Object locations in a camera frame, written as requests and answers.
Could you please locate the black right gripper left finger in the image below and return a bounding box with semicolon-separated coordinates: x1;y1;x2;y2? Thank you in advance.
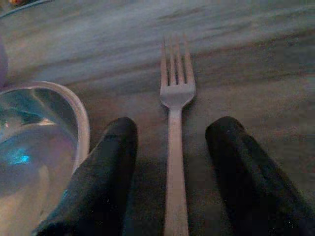
31;117;138;236

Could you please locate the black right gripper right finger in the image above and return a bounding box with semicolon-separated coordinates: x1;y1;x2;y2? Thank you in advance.
205;116;315;236

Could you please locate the clear drinking glass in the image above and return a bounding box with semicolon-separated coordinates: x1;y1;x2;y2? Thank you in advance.
0;81;91;236

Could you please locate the plate with blue rim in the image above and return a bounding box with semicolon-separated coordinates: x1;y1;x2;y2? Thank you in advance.
0;0;54;19

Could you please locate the silver metal fork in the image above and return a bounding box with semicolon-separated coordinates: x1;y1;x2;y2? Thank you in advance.
159;34;197;236

